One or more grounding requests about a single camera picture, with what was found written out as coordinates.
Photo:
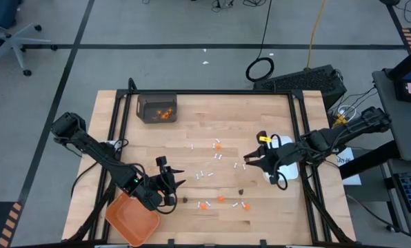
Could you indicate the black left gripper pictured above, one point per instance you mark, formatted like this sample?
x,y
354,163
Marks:
x,y
157,193

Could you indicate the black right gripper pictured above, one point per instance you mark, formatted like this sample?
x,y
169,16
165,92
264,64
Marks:
x,y
278,158

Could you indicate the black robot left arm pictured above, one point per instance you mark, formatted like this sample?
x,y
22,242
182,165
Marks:
x,y
98,155

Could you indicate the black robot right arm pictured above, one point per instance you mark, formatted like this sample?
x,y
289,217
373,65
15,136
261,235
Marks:
x,y
347,131

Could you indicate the white plastic bin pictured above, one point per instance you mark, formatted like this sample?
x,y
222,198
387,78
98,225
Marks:
x,y
290,172

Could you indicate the orange plastic tray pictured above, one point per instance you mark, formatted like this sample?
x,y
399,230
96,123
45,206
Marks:
x,y
133,224

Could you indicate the dark grey plastic bin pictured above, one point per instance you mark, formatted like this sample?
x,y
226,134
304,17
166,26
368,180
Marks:
x,y
150,106

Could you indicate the black computer case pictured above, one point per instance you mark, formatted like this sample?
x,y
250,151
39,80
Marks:
x,y
295,81

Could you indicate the yellow power strip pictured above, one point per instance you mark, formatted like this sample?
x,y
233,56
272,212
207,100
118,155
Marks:
x,y
340,120

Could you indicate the white paper sheet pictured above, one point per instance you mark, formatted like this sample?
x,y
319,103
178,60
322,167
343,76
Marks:
x,y
350,172

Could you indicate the black metal beam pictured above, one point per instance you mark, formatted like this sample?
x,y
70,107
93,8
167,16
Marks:
x,y
367,160

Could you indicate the grey keyboard desk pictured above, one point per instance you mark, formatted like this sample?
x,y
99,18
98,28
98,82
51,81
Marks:
x,y
398,227

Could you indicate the grey office chair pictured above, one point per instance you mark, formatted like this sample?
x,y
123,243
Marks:
x,y
14,43

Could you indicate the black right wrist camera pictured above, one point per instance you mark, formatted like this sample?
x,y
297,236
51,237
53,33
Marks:
x,y
282,156

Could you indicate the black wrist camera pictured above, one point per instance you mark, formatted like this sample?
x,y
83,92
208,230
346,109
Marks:
x,y
282,156
153,194

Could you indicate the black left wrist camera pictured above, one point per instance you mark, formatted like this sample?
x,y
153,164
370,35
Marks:
x,y
153,194

